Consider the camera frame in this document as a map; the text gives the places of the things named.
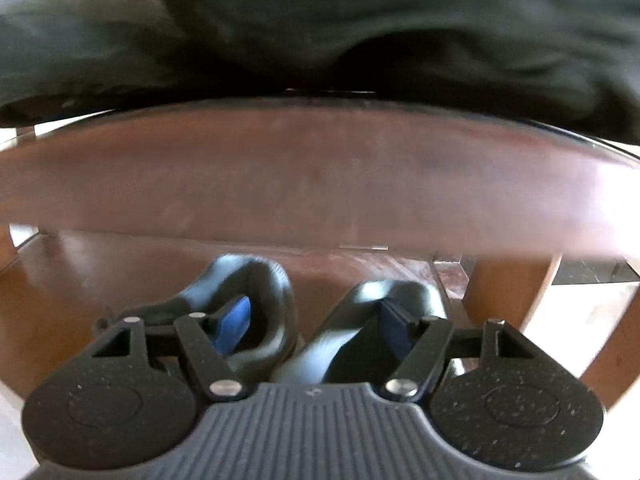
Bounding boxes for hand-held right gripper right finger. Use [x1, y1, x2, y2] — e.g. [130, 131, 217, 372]
[379, 300, 539, 403]

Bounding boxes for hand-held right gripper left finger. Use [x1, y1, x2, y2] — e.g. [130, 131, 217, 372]
[92, 295, 252, 402]

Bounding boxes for black slipper with metal ornaments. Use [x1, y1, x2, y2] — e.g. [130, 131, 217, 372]
[272, 280, 449, 387]
[94, 254, 299, 386]

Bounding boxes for wooden chair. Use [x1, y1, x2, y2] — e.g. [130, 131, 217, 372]
[0, 95, 640, 413]

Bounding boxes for black trousers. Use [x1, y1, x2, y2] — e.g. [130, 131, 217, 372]
[0, 0, 640, 147]

